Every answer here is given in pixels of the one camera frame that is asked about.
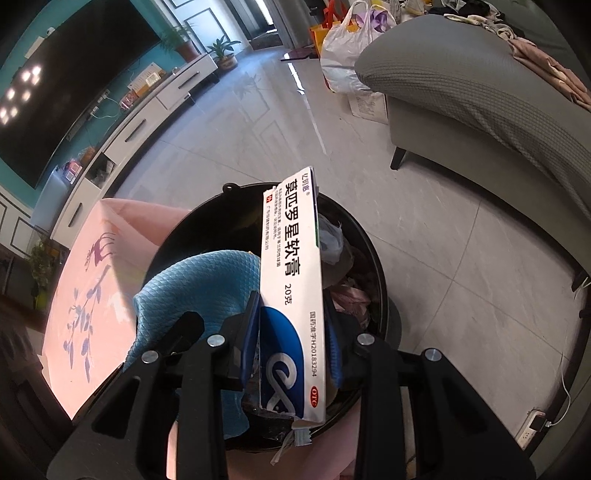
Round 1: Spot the blue woven cloth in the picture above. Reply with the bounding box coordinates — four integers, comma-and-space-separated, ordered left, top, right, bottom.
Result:
123, 249, 263, 438

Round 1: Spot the white ointment medicine box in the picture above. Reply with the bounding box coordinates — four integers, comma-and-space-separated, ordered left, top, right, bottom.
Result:
259, 167, 327, 425

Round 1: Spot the black trash bin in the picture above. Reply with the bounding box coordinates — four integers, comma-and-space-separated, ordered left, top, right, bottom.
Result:
127, 180, 397, 451

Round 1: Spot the white power strip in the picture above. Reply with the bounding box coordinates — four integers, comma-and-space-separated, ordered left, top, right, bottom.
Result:
515, 409, 547, 450

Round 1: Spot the pink floral tablecloth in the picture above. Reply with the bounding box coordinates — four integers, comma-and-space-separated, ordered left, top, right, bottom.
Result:
42, 199, 360, 479

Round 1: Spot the white TV cabinet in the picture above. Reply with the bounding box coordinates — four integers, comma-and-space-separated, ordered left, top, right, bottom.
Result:
49, 54, 217, 248

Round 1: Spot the large black television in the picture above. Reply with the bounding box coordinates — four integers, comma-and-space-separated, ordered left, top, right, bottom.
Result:
1, 1, 159, 188

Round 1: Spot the small floor potted plant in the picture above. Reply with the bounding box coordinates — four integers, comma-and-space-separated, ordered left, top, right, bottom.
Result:
207, 36, 240, 71

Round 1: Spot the grey sofa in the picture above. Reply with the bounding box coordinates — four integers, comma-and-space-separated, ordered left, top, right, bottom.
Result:
355, 15, 590, 270

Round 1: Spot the potted green plant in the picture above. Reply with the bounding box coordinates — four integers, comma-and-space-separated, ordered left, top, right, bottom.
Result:
160, 25, 199, 63

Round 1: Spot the orange gift bag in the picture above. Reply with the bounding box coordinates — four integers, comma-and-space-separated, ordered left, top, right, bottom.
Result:
308, 0, 349, 58

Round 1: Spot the white plastic shopping bag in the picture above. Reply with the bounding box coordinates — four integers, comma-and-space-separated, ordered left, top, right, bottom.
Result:
320, 1, 399, 95

